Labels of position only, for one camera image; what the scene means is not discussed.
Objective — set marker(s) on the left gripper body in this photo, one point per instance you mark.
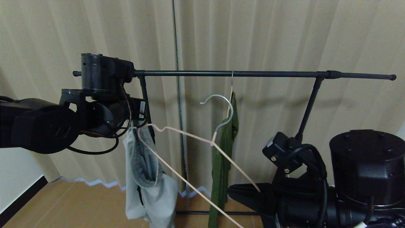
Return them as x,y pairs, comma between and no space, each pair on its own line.
104,117

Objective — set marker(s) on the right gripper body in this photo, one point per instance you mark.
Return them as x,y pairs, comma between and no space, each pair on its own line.
300,209

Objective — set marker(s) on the pink clothes hanger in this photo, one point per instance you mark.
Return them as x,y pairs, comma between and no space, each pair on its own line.
236,168
232,85

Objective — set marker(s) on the green long-sleeved shirt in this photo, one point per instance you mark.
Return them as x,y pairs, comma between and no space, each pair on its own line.
221,177

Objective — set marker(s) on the pale grey shorts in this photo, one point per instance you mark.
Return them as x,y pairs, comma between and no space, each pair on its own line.
158,196

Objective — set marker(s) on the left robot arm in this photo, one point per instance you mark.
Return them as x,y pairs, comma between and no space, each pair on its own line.
38,126

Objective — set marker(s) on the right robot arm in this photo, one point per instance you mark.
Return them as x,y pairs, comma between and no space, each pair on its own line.
364,164

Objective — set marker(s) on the black clothes rack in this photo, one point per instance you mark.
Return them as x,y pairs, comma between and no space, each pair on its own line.
269,74

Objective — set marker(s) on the beige curtain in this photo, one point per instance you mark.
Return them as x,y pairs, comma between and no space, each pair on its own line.
284,38

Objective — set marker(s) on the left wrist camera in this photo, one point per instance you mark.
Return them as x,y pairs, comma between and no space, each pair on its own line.
121,69

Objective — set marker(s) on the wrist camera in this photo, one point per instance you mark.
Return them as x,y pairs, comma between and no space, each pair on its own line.
121,69
278,148

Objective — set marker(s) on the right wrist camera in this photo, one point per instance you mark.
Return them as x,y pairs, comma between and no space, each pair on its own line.
278,148

